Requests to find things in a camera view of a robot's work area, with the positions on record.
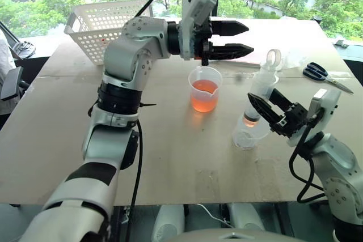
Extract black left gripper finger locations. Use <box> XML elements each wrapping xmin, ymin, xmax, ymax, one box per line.
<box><xmin>211</xmin><ymin>20</ymin><xmax>250</xmax><ymax>38</ymax></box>
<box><xmin>211</xmin><ymin>43</ymin><xmax>255</xmax><ymax>62</ymax></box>

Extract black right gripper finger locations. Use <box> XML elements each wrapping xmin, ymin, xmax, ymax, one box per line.
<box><xmin>247</xmin><ymin>92</ymin><xmax>285</xmax><ymax>130</ymax></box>
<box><xmin>268</xmin><ymin>88</ymin><xmax>296</xmax><ymax>113</ymax></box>

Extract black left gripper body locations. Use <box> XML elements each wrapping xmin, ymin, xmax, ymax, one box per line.
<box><xmin>195</xmin><ymin>17</ymin><xmax>215</xmax><ymax>66</ymax></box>

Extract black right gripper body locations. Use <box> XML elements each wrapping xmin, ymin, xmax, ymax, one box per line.
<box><xmin>271</xmin><ymin>101</ymin><xmax>310</xmax><ymax>139</ymax></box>

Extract clear plastic syringe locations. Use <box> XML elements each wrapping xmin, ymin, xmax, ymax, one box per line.
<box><xmin>243</xmin><ymin>49</ymin><xmax>283</xmax><ymax>128</ymax></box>

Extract empty clear plastic cup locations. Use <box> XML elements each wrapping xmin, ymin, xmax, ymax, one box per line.
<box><xmin>231</xmin><ymin>116</ymin><xmax>271</xmax><ymax>150</ymax></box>

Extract clear cup with red liquid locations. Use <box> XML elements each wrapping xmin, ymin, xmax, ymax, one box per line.
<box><xmin>188</xmin><ymin>65</ymin><xmax>224</xmax><ymax>113</ymax></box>

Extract clear plastic wrapper strip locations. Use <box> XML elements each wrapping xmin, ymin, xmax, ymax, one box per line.
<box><xmin>221</xmin><ymin>70</ymin><xmax>256</xmax><ymax>82</ymax></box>

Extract clear plastic packaging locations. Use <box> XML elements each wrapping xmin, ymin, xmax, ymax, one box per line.
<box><xmin>279</xmin><ymin>50</ymin><xmax>310</xmax><ymax>70</ymax></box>

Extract white rounded robot leg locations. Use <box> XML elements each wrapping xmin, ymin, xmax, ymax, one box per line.
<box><xmin>151</xmin><ymin>204</ymin><xmax>187</xmax><ymax>242</ymax></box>
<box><xmin>226</xmin><ymin>202</ymin><xmax>266</xmax><ymax>232</ymax></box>

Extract white perforated plastic basket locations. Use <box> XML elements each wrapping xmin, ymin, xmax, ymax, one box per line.
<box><xmin>64</xmin><ymin>0</ymin><xmax>155</xmax><ymax>66</ymax></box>

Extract grey robot torso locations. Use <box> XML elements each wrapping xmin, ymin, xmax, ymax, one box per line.
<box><xmin>170</xmin><ymin>227</ymin><xmax>309</xmax><ymax>242</ymax></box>

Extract grey crumpled object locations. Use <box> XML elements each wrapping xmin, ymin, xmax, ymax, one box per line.
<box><xmin>12</xmin><ymin>41</ymin><xmax>37</xmax><ymax>60</ymax></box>

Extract black chair armrest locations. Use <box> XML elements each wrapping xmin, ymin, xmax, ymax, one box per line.
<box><xmin>0</xmin><ymin>66</ymin><xmax>31</xmax><ymax>101</ymax></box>

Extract person in white clothes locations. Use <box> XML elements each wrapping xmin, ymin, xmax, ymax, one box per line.
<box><xmin>0</xmin><ymin>29</ymin><xmax>20</xmax><ymax>116</ymax></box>

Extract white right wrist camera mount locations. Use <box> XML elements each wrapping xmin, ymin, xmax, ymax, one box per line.
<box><xmin>287</xmin><ymin>88</ymin><xmax>341</xmax><ymax>148</ymax></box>

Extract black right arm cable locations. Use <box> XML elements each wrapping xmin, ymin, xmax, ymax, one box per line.
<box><xmin>288</xmin><ymin>108</ymin><xmax>330</xmax><ymax>205</ymax></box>

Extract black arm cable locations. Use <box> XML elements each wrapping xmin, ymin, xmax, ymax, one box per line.
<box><xmin>124</xmin><ymin>0</ymin><xmax>199</xmax><ymax>242</ymax></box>
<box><xmin>288</xmin><ymin>108</ymin><xmax>330</xmax><ymax>205</ymax></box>

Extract black-handled scissors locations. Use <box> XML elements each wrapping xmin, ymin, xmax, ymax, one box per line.
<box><xmin>302</xmin><ymin>62</ymin><xmax>354</xmax><ymax>95</ymax></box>

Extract small grey metal bracket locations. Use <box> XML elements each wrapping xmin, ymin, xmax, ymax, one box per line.
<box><xmin>334</xmin><ymin>37</ymin><xmax>350</xmax><ymax>49</ymax></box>

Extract thin white cable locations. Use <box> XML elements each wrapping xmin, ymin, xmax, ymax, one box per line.
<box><xmin>195</xmin><ymin>203</ymin><xmax>235</xmax><ymax>228</ymax></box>

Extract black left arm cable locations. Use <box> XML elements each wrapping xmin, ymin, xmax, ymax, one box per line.
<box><xmin>124</xmin><ymin>0</ymin><xmax>199</xmax><ymax>242</ymax></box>

